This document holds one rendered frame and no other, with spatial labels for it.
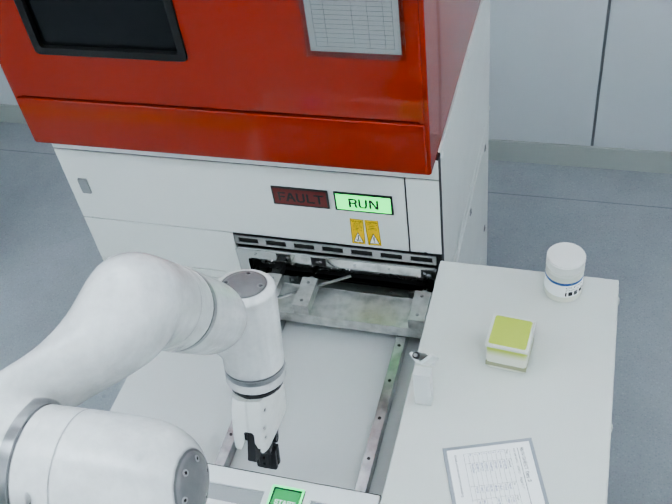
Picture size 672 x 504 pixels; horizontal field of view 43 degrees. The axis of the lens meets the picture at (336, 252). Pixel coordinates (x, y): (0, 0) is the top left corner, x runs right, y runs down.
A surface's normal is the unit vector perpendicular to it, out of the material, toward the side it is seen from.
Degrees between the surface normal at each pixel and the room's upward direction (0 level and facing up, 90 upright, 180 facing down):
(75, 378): 96
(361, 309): 0
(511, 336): 0
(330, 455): 0
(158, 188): 90
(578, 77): 90
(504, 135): 90
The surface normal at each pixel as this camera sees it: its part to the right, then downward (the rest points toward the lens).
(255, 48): -0.26, 0.71
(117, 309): 0.40, -0.34
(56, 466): -0.18, -0.28
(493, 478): -0.11, -0.70
